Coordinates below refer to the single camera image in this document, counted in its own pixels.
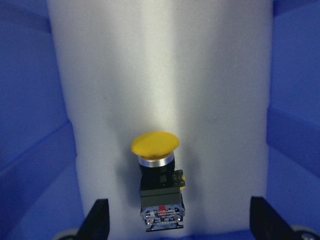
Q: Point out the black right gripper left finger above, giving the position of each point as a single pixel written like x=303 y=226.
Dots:
x=96 y=225

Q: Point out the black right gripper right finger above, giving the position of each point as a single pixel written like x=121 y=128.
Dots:
x=265 y=223

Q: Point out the yellow push button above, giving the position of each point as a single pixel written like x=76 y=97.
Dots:
x=161 y=201

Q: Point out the blue destination bin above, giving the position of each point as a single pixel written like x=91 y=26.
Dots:
x=39 y=190

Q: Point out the white foam pad destination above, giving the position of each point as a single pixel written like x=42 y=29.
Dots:
x=199 y=69

